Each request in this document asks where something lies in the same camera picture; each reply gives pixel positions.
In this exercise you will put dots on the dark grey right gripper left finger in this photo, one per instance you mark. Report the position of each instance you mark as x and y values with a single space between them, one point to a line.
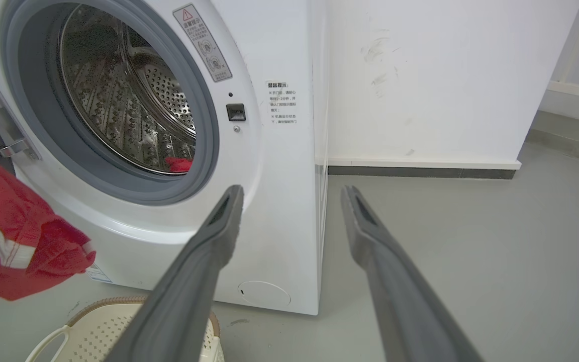
184 296

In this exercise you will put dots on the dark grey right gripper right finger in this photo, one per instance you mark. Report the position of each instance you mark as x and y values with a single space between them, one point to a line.
400 301

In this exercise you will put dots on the red and white garment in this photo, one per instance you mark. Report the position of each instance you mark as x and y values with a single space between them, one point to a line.
13 236

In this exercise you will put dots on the cream perforated laundry basket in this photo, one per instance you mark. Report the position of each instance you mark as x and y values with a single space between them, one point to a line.
93 334

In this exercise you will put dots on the white front-load washing machine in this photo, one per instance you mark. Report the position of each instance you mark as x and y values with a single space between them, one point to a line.
274 201

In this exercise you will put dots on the washing machine door hinge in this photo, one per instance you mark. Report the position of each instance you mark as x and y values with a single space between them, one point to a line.
3 123

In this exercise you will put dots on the red garment in drum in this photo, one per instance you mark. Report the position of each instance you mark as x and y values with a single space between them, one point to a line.
179 164

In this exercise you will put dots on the white skirting board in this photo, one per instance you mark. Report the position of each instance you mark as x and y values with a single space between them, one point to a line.
422 164

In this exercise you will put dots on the grey warning label sticker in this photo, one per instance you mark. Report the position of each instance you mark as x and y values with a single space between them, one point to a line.
202 42

